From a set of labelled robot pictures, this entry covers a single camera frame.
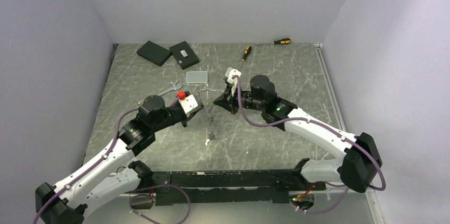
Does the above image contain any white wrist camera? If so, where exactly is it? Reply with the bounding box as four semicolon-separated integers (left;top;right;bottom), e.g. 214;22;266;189
225;67;241;84
178;94;199;114

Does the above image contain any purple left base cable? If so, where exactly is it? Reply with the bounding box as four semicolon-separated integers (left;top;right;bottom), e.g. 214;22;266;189
128;184;192;224

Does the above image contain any black yellow screwdriver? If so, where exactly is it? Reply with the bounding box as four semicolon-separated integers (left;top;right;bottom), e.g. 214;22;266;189
256;38;291;46
238;46;252;70

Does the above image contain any black yellow screwdriver near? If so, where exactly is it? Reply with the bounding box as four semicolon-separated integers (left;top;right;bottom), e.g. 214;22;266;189
238;46;252;70

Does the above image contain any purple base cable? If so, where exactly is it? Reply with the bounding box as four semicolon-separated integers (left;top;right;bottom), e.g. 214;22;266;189
128;184;192;224
291;182;352;216

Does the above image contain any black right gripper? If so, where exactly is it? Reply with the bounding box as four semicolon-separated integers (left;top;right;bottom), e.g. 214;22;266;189
213;81;265;115

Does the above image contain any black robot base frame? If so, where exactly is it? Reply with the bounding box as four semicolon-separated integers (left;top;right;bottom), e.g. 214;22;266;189
138;160;326;206

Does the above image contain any silver right wrench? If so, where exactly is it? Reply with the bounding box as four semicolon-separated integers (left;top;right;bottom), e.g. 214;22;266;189
200;85;224;93

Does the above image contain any black yellow screwdriver far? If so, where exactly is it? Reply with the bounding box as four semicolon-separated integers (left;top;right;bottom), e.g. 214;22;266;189
256;38;291;46

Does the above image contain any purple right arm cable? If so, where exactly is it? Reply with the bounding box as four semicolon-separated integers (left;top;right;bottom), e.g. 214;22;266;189
233;75;387;192

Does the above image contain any black flat box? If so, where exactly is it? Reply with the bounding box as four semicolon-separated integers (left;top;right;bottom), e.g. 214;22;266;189
136;41;172;67

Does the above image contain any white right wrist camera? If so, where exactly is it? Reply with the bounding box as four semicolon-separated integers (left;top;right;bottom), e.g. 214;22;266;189
225;67;241;84

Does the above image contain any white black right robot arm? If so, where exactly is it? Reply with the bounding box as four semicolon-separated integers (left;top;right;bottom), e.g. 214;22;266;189
213;74;386;193

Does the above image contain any silver wrench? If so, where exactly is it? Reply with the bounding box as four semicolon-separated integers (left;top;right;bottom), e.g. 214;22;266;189
157;80;183;96
200;85;224;93

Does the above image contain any silver left wrench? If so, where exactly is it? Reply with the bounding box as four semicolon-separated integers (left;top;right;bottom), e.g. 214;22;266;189
157;80;183;96

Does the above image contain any white network switch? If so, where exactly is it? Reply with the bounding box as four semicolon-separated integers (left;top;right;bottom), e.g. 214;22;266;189
186;71;208;85

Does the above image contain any black box with label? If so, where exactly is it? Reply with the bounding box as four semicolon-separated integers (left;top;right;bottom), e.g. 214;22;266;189
169;41;200;70

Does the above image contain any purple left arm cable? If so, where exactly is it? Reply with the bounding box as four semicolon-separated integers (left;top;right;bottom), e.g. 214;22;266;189
32;96;181;224

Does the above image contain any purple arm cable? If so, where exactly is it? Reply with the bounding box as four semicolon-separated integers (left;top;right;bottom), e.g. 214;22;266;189
32;96;181;224
233;75;387;192

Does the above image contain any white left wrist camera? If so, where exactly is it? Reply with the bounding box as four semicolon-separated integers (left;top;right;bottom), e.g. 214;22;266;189
178;94;199;114

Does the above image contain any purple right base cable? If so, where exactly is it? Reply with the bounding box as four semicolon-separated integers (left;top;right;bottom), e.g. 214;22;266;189
291;182;352;216

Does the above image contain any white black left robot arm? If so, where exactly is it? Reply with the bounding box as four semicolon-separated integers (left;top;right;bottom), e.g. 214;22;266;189
32;92;204;223

